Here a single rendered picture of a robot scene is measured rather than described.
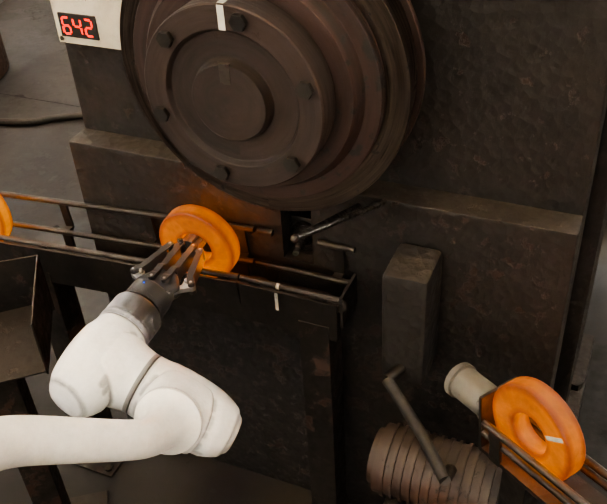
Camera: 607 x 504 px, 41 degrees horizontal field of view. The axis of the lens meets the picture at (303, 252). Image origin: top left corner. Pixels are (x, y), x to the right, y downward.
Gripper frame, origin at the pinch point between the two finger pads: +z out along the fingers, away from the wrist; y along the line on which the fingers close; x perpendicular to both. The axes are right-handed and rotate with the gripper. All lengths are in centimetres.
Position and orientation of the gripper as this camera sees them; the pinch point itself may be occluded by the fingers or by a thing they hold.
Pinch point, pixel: (198, 236)
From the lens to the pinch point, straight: 150.5
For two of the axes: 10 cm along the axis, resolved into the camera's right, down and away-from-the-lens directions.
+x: -0.8, -7.7, -6.4
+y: 9.2, 1.9, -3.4
